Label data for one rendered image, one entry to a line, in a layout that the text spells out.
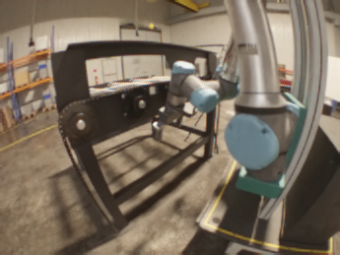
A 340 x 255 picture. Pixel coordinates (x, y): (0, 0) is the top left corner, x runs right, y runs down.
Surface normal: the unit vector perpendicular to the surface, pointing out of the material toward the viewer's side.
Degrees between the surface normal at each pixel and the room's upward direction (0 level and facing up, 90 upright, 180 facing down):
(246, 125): 97
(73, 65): 90
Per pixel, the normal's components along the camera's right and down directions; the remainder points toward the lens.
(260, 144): -0.84, 0.37
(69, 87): 0.73, 0.25
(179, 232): -0.05, -0.91
